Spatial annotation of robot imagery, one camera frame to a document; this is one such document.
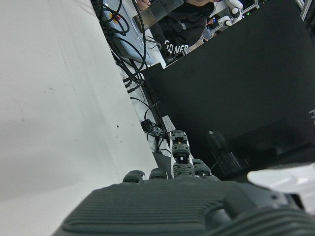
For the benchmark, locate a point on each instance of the aluminium frame profile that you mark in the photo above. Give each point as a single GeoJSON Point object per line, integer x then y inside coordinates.
{"type": "Point", "coordinates": [305, 8]}

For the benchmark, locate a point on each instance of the white wrist mount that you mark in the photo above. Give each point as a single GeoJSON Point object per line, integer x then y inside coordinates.
{"type": "Point", "coordinates": [288, 180]}

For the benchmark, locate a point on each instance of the large black monitor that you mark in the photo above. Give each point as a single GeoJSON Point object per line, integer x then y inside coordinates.
{"type": "Point", "coordinates": [233, 83]}

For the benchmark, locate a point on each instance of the blue-grey teach pendant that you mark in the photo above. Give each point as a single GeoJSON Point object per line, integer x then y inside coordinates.
{"type": "Point", "coordinates": [128, 41]}

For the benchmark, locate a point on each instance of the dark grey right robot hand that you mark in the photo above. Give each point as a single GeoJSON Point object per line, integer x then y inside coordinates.
{"type": "Point", "coordinates": [157, 209]}

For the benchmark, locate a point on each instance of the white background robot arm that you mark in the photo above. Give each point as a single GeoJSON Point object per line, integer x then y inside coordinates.
{"type": "Point", "coordinates": [235, 11]}

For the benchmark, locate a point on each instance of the white label sticker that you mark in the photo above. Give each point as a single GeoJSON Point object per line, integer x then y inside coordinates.
{"type": "Point", "coordinates": [168, 123]}

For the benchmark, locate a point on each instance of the person in black hoodie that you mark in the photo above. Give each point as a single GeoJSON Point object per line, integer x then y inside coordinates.
{"type": "Point", "coordinates": [182, 27]}

